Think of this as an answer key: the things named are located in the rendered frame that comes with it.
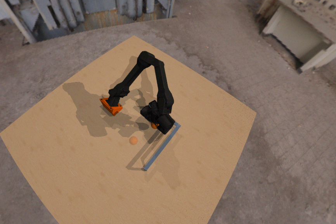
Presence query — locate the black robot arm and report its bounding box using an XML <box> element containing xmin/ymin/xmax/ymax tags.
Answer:
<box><xmin>105</xmin><ymin>51</ymin><xmax>175</xmax><ymax>132</ymax></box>

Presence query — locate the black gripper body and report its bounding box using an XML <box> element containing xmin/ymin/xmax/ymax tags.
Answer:
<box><xmin>140</xmin><ymin>105</ymin><xmax>171</xmax><ymax>135</ymax></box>

